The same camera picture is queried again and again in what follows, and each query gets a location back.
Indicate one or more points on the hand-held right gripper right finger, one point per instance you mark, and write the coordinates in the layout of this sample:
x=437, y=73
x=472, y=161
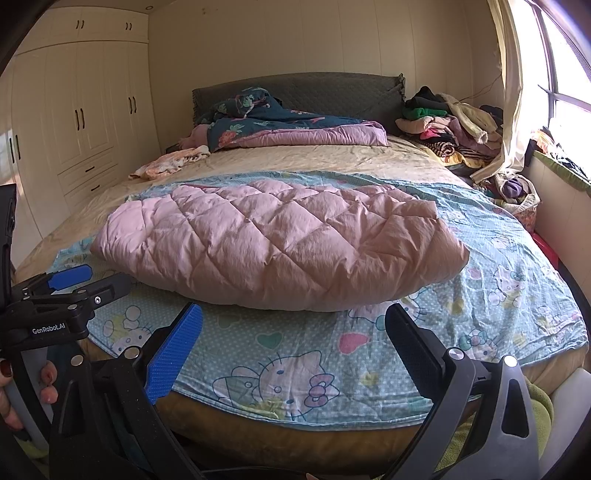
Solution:
x=411, y=346

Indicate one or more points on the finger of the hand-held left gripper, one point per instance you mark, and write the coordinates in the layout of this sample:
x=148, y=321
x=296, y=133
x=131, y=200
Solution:
x=69, y=277
x=108, y=288

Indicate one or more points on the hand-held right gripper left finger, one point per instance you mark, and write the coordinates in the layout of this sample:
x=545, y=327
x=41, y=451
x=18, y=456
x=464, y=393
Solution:
x=173, y=355

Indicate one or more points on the pink quilted jacket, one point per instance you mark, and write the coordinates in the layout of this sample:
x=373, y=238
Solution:
x=277, y=240

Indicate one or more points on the clothes heap beside bed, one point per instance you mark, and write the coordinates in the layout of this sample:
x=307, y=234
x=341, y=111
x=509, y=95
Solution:
x=512, y=189

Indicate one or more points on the pile of mixed clothes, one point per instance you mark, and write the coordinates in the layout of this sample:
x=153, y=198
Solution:
x=443, y=124

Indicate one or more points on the person's left hand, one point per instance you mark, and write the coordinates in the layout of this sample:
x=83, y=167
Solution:
x=48, y=383

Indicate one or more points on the blue cartoon printed blanket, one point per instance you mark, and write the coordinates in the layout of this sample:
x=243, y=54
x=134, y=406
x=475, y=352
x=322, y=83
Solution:
x=277, y=355

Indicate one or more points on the green fluffy rug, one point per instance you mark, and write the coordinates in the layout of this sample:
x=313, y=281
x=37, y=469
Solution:
x=540, y=401

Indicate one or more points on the small pink floral garment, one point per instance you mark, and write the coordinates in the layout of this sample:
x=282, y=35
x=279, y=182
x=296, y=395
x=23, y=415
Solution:
x=171, y=161

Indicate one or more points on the cream wardrobe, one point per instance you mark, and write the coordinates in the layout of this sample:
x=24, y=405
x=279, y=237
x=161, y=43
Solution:
x=83, y=115

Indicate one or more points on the red cloth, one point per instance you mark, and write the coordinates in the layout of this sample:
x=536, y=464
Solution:
x=547, y=249

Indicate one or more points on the white box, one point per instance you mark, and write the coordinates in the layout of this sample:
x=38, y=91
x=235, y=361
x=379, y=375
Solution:
x=572, y=392

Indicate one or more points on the pink pillow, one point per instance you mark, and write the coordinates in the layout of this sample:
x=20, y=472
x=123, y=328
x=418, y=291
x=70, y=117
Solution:
x=199, y=136

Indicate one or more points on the bed with beige sheet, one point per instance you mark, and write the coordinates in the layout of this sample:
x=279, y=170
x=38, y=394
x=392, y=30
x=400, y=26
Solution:
x=346, y=157

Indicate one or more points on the dark floral quilt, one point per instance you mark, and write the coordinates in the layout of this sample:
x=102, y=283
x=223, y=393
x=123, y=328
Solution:
x=258, y=120

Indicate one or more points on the green window seat cushion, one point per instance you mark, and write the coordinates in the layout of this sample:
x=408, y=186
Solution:
x=563, y=168

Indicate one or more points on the green padded headboard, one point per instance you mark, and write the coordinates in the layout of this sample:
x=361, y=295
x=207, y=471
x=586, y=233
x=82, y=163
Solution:
x=323, y=92

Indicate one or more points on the cream curtain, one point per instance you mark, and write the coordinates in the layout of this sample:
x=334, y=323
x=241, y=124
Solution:
x=521, y=92

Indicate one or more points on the window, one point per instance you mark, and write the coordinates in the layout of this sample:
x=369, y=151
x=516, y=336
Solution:
x=572, y=55

